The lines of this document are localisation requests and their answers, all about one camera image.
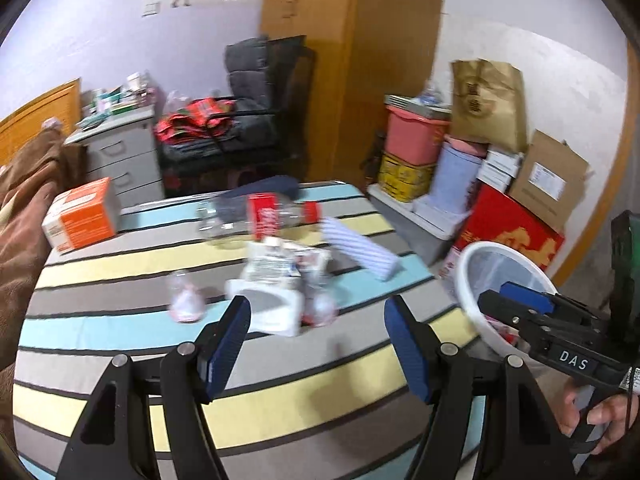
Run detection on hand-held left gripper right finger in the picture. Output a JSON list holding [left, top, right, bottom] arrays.
[[384, 294, 576, 480]]

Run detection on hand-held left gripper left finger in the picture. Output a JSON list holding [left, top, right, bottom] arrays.
[[57, 295, 252, 480]]

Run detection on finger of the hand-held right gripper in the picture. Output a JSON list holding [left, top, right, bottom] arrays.
[[499, 281, 608, 325], [476, 291, 556, 341]]

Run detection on clear plastic bin liner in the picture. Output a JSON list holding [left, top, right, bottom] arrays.
[[465, 249, 556, 356]]

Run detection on white trash bin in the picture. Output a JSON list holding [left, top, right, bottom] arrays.
[[452, 241, 563, 361]]

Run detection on white paper cup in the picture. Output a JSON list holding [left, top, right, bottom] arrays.
[[225, 280, 306, 337]]

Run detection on person's right hand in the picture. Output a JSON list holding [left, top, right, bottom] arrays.
[[557, 377, 640, 457]]

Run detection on red gift box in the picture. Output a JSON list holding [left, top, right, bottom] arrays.
[[452, 182, 566, 281]]

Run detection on striped tablecloth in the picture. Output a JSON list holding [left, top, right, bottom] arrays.
[[12, 180, 488, 480]]

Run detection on crumpled clear plastic packaging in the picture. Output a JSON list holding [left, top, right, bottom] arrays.
[[242, 237, 331, 291]]

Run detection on white striped cloth roll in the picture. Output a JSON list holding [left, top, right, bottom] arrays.
[[320, 217, 401, 282]]

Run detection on cardboard box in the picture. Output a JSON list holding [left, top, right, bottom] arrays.
[[507, 130, 591, 231]]

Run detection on white storage box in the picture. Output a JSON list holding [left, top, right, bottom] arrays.
[[367, 182, 473, 266]]

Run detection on stack of small white boxes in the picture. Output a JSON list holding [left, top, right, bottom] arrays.
[[477, 146, 523, 193]]

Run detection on clear plastic cola bottle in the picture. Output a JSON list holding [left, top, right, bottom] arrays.
[[196, 191, 322, 242]]

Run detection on lavender round tub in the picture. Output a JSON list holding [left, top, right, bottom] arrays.
[[432, 135, 488, 213]]

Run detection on yellow patterned box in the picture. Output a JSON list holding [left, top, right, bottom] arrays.
[[377, 152, 436, 203]]

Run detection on dark blue pouch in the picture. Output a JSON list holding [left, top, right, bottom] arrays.
[[227, 175, 301, 202]]

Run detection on orange and white box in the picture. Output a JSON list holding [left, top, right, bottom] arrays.
[[41, 176, 123, 255]]

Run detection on brown paper bag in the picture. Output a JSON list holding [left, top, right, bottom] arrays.
[[451, 58, 528, 153]]

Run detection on pink storage bin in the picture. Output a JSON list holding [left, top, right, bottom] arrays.
[[386, 105, 451, 166]]

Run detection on grey drawer cabinet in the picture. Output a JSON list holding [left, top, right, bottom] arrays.
[[64, 105, 166, 206]]

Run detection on clear plastic bag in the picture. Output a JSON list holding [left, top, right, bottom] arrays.
[[415, 80, 453, 111]]

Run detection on black chair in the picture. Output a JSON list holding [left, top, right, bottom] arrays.
[[160, 35, 316, 196]]

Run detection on red patterned bag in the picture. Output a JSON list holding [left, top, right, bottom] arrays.
[[152, 99, 236, 146]]

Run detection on brown blanket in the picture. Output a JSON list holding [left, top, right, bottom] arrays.
[[0, 127, 88, 376]]

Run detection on white plastic bag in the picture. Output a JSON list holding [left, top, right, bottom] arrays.
[[164, 90, 193, 113]]

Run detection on clutter of small boxes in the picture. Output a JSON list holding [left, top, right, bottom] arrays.
[[75, 71, 161, 131]]

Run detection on wooden headboard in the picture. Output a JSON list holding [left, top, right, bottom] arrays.
[[0, 78, 83, 166]]

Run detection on tall wooden wardrobe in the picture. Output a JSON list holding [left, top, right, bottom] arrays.
[[260, 0, 446, 196]]

